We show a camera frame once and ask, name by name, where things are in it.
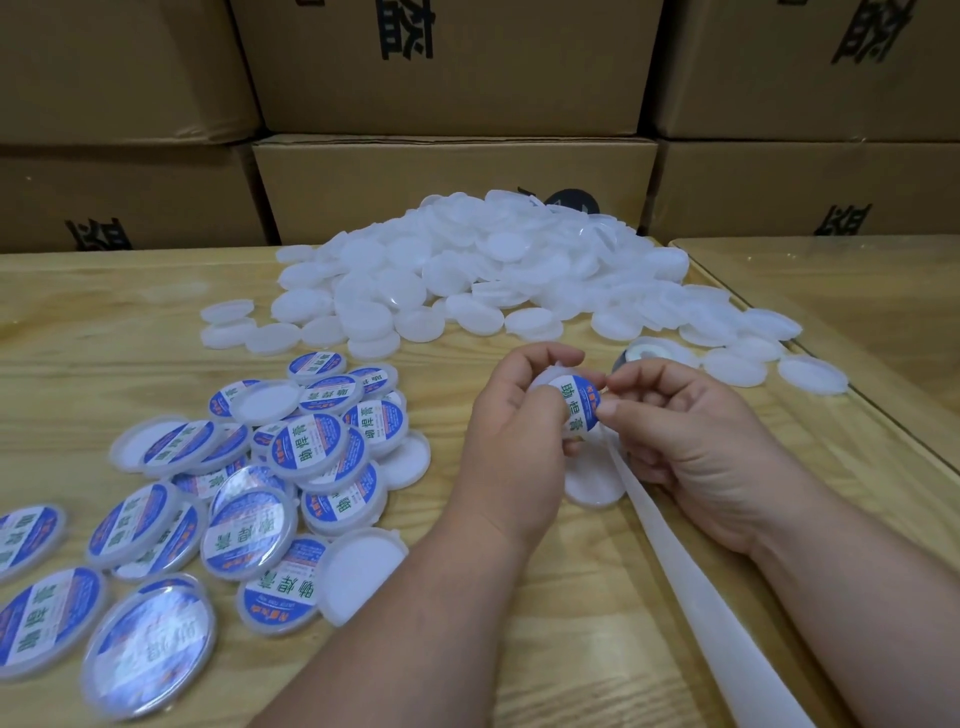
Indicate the pile of blue labelled lids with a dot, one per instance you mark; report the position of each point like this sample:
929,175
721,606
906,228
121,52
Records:
225,510

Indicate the person's left hand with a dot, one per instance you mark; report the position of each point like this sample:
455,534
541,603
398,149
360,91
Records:
502,450

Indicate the person's right thumb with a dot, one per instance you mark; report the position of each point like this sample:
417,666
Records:
634,411

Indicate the brown cardboard box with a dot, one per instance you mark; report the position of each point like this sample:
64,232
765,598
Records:
450,67
112,67
787,187
810,75
375,180
150,195

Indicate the roll of label tape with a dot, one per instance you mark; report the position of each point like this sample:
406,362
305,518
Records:
637,352

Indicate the person's left thumb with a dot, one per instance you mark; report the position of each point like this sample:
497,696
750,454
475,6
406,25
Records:
564,454

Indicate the round blue sticker label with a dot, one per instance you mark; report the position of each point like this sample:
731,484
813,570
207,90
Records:
574,405

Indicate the person's right hand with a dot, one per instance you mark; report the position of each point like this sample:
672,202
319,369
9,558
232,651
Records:
705,457

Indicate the white label backing strip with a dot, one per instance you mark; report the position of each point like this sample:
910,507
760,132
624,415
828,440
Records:
697,592

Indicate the white plastic lid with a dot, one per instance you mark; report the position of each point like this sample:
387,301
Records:
592,484
541,391

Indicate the person's right forearm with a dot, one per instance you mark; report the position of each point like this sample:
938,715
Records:
862,600

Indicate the black tape roll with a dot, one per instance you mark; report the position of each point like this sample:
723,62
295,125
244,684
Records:
570,199

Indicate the person's left forearm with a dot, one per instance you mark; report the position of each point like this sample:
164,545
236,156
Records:
420,630

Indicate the pile of plain white lids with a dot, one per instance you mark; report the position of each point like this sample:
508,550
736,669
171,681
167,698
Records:
480,270

